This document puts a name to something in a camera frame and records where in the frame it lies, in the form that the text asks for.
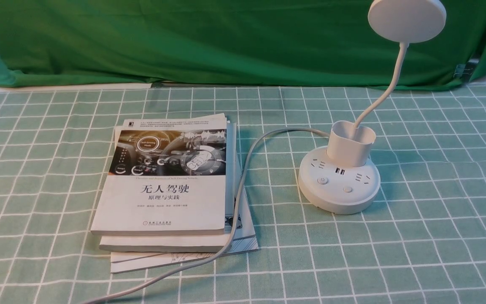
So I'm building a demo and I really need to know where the white desk lamp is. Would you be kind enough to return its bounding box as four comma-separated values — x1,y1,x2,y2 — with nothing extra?
298,0,447,215

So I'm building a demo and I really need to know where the self-driving textbook on top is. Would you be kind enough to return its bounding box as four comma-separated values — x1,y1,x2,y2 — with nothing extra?
90,114,235,236

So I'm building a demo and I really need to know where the bottom thin white booklet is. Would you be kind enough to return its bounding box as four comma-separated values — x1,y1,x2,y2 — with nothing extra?
100,192,259,274

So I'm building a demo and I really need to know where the green backdrop cloth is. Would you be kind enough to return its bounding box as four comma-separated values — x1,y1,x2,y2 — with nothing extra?
0,0,486,91

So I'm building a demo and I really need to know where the green checkered tablecloth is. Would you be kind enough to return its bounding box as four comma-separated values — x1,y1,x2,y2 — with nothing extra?
0,85,486,304

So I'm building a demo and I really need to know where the metal binder clip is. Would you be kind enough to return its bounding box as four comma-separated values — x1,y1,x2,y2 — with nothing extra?
453,58,480,83

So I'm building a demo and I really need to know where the grey lamp power cable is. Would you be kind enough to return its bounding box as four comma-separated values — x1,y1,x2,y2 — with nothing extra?
81,128,330,304

